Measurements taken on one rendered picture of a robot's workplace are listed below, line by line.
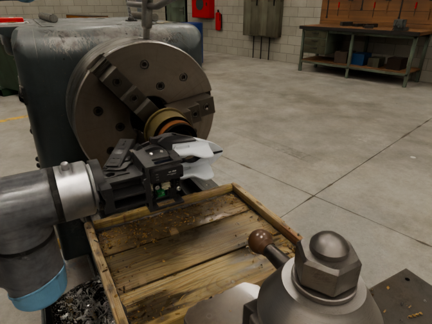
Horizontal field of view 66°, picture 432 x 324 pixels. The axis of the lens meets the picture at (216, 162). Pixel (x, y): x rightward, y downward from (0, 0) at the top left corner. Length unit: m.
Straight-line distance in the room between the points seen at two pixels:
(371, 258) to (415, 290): 1.63
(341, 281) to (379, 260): 1.95
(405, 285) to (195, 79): 0.55
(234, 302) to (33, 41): 0.68
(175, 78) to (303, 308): 0.61
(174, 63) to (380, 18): 6.79
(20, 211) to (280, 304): 0.33
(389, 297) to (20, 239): 0.46
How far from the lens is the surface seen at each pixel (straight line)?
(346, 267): 0.21
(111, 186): 0.47
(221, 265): 0.62
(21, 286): 0.53
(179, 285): 0.59
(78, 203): 0.46
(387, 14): 7.37
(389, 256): 2.21
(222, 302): 0.39
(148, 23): 0.75
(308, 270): 0.21
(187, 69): 0.76
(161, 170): 0.46
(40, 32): 0.87
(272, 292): 0.23
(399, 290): 0.52
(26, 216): 0.46
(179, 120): 0.62
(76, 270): 1.20
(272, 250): 0.26
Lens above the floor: 1.31
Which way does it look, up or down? 26 degrees down
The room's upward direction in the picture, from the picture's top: straight up
